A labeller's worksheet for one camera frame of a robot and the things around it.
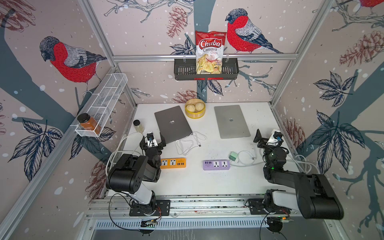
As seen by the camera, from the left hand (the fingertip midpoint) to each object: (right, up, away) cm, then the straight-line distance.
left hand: (154, 132), depth 88 cm
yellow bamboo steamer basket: (+26, +11, +23) cm, 36 cm away
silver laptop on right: (+52, +5, +21) cm, 56 cm away
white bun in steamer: (+21, +16, +23) cm, 35 cm away
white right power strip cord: (+57, -20, +3) cm, 61 cm away
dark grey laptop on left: (+8, +4, +21) cm, 22 cm away
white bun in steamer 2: (+28, +17, +24) cm, 41 cm away
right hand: (+66, +2, -4) cm, 66 cm away
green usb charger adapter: (+48, -16, +2) cm, 50 cm away
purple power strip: (+38, -19, -2) cm, 43 cm away
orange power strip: (+12, -18, -1) cm, 22 cm away
